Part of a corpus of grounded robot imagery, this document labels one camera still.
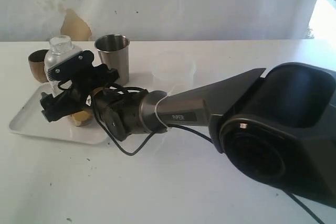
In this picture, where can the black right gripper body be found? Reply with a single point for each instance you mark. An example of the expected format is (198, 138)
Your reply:
(73, 99)

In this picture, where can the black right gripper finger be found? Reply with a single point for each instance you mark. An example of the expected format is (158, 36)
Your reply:
(47, 103)

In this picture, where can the steel metal cup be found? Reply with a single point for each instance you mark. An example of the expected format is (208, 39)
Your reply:
(113, 51)

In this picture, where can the clear dome jar lid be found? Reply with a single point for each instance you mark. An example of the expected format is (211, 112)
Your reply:
(61, 50)

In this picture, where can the brown wooden cup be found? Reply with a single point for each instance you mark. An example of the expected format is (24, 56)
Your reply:
(36, 64)

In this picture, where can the clear plastic jar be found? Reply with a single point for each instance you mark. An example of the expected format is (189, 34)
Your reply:
(81, 118)

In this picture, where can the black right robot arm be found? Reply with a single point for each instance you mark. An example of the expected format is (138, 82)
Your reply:
(277, 127)

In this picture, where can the white rectangular tray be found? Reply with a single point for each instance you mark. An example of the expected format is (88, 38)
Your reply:
(29, 121)

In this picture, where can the frosted plastic beaker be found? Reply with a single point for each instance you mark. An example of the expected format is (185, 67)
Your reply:
(173, 72)

